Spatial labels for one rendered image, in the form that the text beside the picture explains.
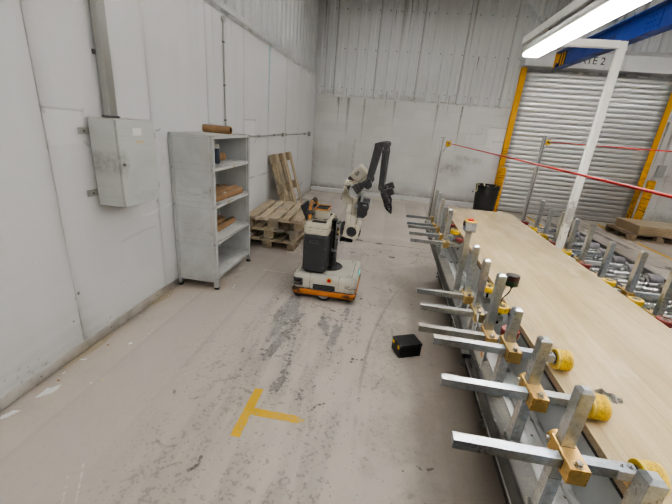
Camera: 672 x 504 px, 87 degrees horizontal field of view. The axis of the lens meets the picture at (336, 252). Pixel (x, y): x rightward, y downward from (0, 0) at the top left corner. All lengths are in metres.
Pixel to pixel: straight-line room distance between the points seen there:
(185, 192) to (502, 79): 7.95
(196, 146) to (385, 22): 7.00
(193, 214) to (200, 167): 0.47
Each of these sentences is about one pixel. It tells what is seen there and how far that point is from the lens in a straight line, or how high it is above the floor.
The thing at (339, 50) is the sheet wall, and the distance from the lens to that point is 9.78.
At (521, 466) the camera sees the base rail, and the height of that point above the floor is 0.70.
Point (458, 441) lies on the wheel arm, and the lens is 1.13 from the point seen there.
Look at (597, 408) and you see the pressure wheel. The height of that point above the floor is 0.96.
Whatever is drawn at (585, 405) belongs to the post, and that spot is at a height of 1.11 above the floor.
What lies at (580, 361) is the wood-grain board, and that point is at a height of 0.90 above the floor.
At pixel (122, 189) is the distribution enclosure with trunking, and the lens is 2.96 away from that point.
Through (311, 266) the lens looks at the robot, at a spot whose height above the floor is 0.36.
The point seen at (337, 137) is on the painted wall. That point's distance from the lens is 9.62.
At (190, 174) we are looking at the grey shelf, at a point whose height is 1.18.
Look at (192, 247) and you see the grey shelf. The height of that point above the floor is 0.44.
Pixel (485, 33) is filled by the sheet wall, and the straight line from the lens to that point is 9.92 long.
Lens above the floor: 1.73
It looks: 20 degrees down
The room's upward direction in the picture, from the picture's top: 5 degrees clockwise
